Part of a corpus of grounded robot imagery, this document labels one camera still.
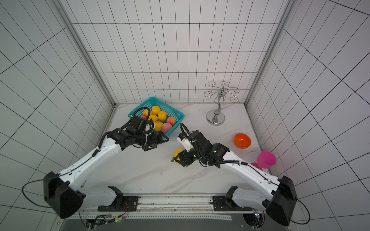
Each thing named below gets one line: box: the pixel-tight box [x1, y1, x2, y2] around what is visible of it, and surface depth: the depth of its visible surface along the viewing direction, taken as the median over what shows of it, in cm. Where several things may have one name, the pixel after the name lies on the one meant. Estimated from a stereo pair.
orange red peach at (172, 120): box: [166, 115, 176, 127], surface depth 105 cm
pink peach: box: [161, 122, 173, 135], surface depth 99 cm
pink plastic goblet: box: [251, 150, 278, 171], surface depth 75 cm
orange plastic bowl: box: [233, 132, 252, 150], surface depth 96 cm
